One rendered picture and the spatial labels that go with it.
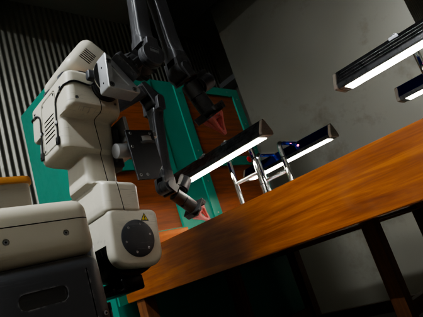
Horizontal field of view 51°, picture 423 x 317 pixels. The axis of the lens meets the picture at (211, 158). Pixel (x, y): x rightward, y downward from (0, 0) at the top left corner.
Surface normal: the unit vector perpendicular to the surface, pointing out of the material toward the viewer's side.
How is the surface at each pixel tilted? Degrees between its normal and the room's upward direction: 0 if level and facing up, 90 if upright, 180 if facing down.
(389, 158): 90
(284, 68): 90
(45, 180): 90
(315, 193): 90
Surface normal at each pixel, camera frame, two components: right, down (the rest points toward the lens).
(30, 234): 0.63, -0.40
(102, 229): -0.75, -0.09
